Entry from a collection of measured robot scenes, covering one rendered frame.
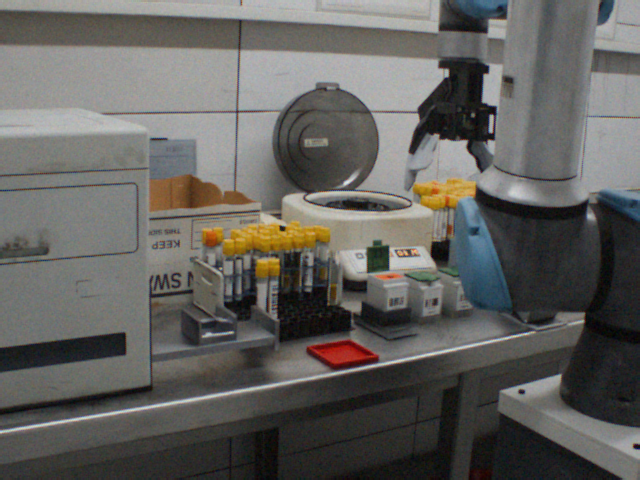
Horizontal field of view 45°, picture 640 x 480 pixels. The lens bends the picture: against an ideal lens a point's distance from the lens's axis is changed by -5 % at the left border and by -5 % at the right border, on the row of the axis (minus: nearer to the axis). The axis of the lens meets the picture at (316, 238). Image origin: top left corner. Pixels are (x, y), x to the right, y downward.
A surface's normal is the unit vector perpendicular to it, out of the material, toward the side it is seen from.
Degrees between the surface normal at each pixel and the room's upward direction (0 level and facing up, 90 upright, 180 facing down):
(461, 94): 90
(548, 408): 1
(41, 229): 90
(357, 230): 90
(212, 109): 94
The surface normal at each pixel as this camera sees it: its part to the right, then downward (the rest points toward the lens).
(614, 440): 0.04, -0.98
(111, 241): 0.51, 0.22
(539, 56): -0.46, 0.30
